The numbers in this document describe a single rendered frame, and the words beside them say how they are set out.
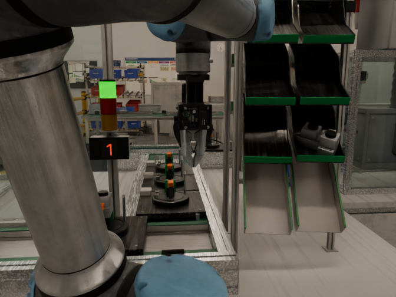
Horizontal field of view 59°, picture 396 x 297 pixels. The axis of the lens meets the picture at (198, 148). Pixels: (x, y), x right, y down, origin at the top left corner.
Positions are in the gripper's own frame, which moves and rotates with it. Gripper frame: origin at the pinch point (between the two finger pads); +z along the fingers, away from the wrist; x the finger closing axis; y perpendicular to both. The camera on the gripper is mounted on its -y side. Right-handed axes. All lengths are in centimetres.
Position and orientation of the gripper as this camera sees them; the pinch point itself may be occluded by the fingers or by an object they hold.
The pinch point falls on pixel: (192, 161)
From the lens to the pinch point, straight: 82.5
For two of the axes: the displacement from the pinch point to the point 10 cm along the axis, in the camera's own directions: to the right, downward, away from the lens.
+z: 0.0, 9.8, 2.0
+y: 0.9, 2.0, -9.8
